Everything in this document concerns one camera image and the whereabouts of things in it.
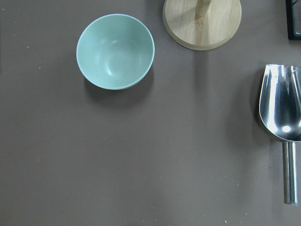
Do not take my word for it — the steel ice scoop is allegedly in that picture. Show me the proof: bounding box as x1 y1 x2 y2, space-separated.
259 64 301 206

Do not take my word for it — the mint green bowl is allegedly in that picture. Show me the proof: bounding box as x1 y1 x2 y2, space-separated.
76 14 155 90

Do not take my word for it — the wooden glass holder stand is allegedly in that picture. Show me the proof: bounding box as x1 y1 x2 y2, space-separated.
163 0 242 50

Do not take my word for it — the black tray with glasses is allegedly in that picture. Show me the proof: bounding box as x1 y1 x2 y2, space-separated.
285 0 301 40

